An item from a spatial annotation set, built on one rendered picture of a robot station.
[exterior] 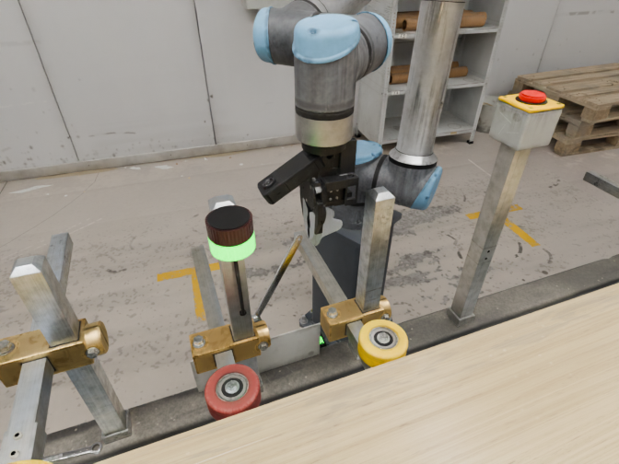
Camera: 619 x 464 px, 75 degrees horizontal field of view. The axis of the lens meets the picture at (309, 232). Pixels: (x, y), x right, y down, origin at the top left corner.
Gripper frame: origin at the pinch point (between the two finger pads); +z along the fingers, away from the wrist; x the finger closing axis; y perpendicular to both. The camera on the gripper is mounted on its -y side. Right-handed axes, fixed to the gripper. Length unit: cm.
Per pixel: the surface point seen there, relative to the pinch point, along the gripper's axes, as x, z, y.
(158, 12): 252, -5, -9
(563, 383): -36.9, 7.3, 25.9
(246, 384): -20.6, 6.9, -18.1
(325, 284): 1.0, 13.9, 3.7
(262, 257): 112, 98, 15
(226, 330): -6.6, 10.3, -18.7
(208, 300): 2.7, 11.3, -20.4
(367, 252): -8.9, -1.7, 7.2
